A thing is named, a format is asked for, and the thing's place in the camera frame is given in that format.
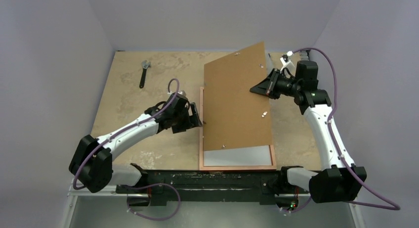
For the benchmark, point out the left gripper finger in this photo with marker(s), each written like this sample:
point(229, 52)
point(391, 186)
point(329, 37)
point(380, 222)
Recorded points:
point(184, 126)
point(194, 117)

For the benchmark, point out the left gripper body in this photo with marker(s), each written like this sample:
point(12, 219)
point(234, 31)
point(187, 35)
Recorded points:
point(180, 118)

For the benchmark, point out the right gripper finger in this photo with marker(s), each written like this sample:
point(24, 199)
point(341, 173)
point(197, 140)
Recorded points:
point(269, 82)
point(268, 93)

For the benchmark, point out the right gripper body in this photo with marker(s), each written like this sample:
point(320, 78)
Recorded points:
point(271, 85)

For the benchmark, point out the red picture frame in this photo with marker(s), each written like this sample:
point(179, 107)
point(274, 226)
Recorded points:
point(235, 168)

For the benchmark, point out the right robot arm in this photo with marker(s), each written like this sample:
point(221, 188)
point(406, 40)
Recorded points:
point(335, 182)

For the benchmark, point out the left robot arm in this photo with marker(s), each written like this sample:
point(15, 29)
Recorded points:
point(92, 163)

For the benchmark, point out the black adjustable wrench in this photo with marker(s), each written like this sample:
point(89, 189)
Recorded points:
point(145, 65)

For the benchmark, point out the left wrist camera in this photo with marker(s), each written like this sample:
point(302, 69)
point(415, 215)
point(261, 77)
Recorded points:
point(182, 93)

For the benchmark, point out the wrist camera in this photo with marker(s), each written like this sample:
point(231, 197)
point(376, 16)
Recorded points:
point(182, 93)
point(287, 64)

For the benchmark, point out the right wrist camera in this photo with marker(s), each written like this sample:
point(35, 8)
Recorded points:
point(287, 64)

